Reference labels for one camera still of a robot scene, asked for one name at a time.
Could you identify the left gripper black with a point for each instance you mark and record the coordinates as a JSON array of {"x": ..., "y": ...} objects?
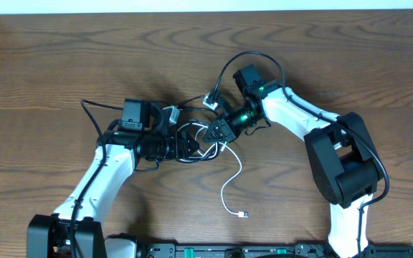
[{"x": 179, "y": 148}]

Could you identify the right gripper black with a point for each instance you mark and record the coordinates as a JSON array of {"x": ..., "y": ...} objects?
[{"x": 229, "y": 132}]

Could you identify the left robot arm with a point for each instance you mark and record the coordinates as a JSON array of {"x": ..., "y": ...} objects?
[{"x": 74, "y": 229}]

